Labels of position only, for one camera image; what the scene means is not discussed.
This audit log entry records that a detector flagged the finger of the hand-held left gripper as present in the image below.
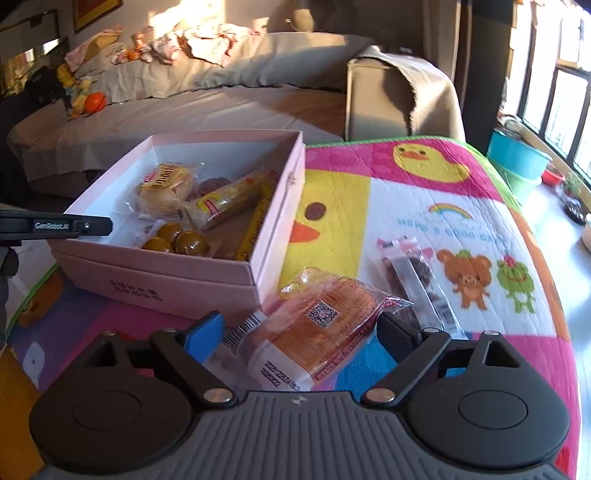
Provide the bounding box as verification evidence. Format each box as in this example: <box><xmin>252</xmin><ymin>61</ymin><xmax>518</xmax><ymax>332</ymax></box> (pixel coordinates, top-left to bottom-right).
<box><xmin>76</xmin><ymin>213</ymin><xmax>114</xmax><ymax>239</ymax></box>

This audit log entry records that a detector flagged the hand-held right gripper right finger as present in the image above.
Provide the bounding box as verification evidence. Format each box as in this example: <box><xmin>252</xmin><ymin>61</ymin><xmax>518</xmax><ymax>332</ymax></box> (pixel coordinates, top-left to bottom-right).
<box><xmin>361</xmin><ymin>312</ymin><xmax>523</xmax><ymax>408</ymax></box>

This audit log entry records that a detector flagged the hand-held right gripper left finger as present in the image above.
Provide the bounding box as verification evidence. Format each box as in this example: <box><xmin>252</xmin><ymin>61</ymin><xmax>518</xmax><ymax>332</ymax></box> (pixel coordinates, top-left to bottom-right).
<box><xmin>81</xmin><ymin>311</ymin><xmax>235</xmax><ymax>408</ymax></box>

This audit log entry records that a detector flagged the clear barcode snack packet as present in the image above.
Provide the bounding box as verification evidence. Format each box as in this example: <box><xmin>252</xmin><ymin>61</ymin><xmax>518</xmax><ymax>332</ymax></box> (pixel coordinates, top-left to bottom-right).
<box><xmin>205</xmin><ymin>309</ymin><xmax>269</xmax><ymax>384</ymax></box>

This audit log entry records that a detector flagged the small bread packet yellow label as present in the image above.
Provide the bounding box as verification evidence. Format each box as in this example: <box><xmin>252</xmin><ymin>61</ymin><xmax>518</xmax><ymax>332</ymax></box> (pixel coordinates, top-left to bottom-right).
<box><xmin>124</xmin><ymin>161</ymin><xmax>199</xmax><ymax>217</ymax></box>

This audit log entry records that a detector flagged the brown round snacks packet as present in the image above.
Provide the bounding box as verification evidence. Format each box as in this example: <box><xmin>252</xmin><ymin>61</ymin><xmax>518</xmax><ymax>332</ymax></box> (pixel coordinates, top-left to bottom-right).
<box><xmin>134</xmin><ymin>219</ymin><xmax>213</xmax><ymax>257</ymax></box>

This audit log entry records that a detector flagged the long yellow snack packet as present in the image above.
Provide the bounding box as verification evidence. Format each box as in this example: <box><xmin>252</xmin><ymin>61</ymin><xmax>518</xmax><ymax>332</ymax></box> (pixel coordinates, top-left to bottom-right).
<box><xmin>180</xmin><ymin>168</ymin><xmax>280</xmax><ymax>232</ymax></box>
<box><xmin>233</xmin><ymin>185</ymin><xmax>278</xmax><ymax>263</ymax></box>

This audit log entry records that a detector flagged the black framed window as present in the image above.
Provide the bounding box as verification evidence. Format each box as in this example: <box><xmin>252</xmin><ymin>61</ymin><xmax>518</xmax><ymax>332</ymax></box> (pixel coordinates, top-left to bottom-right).
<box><xmin>510</xmin><ymin>0</ymin><xmax>591</xmax><ymax>185</ymax></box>

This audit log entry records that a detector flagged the yellow plush toy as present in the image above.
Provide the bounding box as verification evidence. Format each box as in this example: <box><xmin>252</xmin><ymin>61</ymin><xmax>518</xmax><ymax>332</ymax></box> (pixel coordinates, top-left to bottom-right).
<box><xmin>55</xmin><ymin>62</ymin><xmax>95</xmax><ymax>118</ymax></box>

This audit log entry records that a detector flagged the orange bread packet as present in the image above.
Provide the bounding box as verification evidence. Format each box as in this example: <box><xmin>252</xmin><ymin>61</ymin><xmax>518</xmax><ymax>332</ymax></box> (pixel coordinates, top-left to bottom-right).
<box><xmin>247</xmin><ymin>267</ymin><xmax>414</xmax><ymax>393</ymax></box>

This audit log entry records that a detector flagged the floral clothes pile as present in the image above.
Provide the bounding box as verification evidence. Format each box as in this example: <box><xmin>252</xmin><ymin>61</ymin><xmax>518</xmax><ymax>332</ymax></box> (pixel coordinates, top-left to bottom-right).
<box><xmin>117</xmin><ymin>22</ymin><xmax>262</xmax><ymax>68</ymax></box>

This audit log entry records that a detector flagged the swirl lollipop packet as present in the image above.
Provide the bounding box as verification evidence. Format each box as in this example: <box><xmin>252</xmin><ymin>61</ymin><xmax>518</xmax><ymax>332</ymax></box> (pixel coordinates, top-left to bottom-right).
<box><xmin>196</xmin><ymin>176</ymin><xmax>232</xmax><ymax>197</ymax></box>

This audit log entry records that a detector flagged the framed wall picture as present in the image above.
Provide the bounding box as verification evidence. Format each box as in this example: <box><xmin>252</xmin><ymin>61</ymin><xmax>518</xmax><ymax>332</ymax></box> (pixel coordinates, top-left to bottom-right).
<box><xmin>71</xmin><ymin>0</ymin><xmax>123</xmax><ymax>32</ymax></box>

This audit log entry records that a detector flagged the green plastic basin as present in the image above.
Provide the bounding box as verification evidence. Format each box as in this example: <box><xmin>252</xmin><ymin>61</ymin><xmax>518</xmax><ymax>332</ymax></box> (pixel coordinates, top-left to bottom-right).
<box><xmin>501</xmin><ymin>166</ymin><xmax>543</xmax><ymax>206</ymax></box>

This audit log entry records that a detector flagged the beige sofa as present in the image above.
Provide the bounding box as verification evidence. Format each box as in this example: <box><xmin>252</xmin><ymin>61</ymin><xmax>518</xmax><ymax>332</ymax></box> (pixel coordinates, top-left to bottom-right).
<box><xmin>7</xmin><ymin>32</ymin><xmax>467</xmax><ymax>195</ymax></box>

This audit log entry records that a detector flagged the potted plant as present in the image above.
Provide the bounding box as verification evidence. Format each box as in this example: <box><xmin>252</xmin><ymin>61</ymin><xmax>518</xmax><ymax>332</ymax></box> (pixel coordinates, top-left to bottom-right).
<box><xmin>561</xmin><ymin>173</ymin><xmax>591</xmax><ymax>227</ymax></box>

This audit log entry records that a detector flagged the dark dried fruit packet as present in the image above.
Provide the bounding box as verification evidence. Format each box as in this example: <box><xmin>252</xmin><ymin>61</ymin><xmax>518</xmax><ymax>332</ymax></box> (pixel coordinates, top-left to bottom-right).
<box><xmin>376</xmin><ymin>237</ymin><xmax>428</xmax><ymax>324</ymax></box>
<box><xmin>397</xmin><ymin>235</ymin><xmax>458</xmax><ymax>334</ymax></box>

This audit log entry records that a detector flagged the curtain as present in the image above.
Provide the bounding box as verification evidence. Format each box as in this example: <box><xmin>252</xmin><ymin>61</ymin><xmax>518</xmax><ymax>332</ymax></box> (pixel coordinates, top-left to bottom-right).
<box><xmin>443</xmin><ymin>0</ymin><xmax>518</xmax><ymax>139</ymax></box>

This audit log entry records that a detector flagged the grey sofa sheet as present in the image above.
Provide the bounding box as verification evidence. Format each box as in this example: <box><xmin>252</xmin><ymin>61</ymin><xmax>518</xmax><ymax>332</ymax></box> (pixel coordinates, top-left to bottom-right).
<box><xmin>7</xmin><ymin>83</ymin><xmax>347</xmax><ymax>185</ymax></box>

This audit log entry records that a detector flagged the pink cardboard box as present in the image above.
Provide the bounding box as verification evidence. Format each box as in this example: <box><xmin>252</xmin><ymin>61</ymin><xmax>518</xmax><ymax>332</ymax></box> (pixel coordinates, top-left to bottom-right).
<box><xmin>48</xmin><ymin>129</ymin><xmax>306</xmax><ymax>319</ymax></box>

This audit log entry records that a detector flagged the colourful cartoon play mat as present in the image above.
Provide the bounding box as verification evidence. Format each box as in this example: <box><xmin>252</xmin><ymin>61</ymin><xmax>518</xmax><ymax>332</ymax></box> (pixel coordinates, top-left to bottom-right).
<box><xmin>7</xmin><ymin>136</ymin><xmax>583</xmax><ymax>478</ymax></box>

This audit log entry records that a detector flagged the pink and yellow cloth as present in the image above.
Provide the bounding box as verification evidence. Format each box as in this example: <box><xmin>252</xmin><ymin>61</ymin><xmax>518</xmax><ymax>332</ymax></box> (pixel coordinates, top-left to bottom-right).
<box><xmin>65</xmin><ymin>28</ymin><xmax>123</xmax><ymax>72</ymax></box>

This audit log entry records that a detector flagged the dark cabinet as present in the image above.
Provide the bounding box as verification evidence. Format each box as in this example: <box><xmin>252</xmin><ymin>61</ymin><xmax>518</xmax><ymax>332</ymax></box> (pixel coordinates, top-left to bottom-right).
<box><xmin>0</xmin><ymin>23</ymin><xmax>70</xmax><ymax>97</ymax></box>

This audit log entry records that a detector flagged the blue plastic basin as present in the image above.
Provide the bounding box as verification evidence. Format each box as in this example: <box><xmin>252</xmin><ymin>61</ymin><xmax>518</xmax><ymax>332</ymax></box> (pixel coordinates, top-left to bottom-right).
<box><xmin>487</xmin><ymin>130</ymin><xmax>552</xmax><ymax>181</ymax></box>

